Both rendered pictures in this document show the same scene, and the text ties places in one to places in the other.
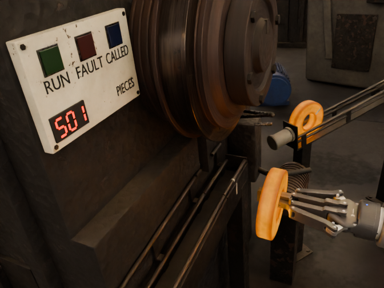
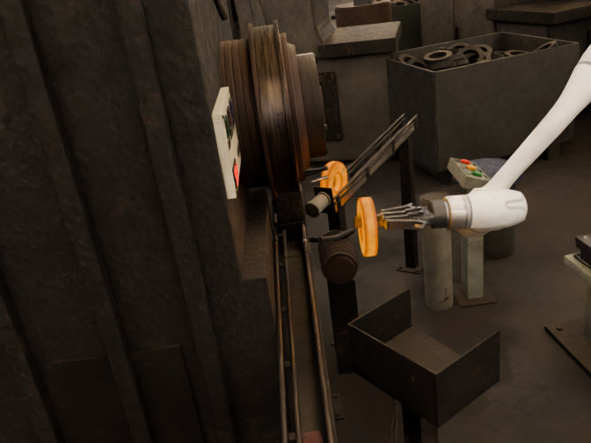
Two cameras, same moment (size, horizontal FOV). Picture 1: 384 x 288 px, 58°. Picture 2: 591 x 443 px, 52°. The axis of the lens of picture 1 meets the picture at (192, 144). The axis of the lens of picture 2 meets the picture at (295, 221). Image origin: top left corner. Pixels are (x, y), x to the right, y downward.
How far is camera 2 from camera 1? 93 cm
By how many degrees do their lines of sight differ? 25
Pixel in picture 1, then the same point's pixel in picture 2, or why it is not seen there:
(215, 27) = (298, 91)
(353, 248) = not seen: hidden behind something
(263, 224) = (372, 237)
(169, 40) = (272, 105)
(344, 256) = not seen: hidden behind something
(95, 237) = (260, 272)
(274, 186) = (370, 206)
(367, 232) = (441, 220)
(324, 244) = not seen: hidden behind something
